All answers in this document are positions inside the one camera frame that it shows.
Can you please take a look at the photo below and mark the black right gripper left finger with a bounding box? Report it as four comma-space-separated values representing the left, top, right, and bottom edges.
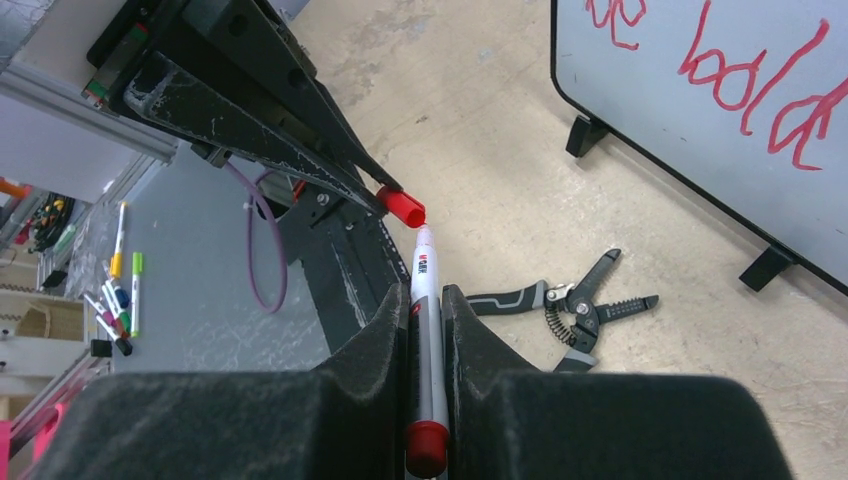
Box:
33, 284, 410, 479

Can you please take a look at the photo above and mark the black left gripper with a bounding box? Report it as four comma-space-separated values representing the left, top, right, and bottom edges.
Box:
82, 0, 403, 216

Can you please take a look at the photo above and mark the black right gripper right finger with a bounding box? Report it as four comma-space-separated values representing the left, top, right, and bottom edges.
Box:
442, 285, 792, 479

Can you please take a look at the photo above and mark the black framed whiteboard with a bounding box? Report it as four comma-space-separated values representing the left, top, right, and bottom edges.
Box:
550, 1, 847, 291

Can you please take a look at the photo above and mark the black grey wire stripper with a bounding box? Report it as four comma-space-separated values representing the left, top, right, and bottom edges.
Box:
467, 248, 660, 373

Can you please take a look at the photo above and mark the red marker cap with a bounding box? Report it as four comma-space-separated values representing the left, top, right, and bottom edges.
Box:
376, 186, 426, 228

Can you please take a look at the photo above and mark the yellow marker on bench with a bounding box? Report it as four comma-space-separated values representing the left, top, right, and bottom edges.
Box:
109, 201, 128, 280

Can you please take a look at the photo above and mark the blue marker on bench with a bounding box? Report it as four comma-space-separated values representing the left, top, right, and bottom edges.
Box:
101, 261, 130, 310

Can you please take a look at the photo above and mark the green marker on bench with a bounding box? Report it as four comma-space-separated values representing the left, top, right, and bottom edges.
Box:
130, 252, 144, 337

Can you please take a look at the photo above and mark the aluminium frame extrusion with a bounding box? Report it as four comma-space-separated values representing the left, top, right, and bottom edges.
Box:
1, 63, 179, 162

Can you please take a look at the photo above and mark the black capped marker on bench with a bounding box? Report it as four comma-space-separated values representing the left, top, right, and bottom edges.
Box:
83, 293, 133, 356

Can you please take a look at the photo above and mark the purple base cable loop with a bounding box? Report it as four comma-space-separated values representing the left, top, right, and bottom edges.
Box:
223, 162, 290, 315

